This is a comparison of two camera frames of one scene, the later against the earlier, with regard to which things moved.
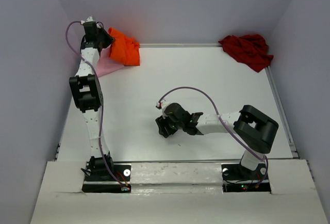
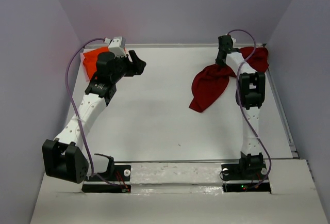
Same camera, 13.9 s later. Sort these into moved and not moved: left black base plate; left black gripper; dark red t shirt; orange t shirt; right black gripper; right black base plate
Moved: dark red t shirt; right black gripper; orange t shirt; left black gripper
Not moved: right black base plate; left black base plate
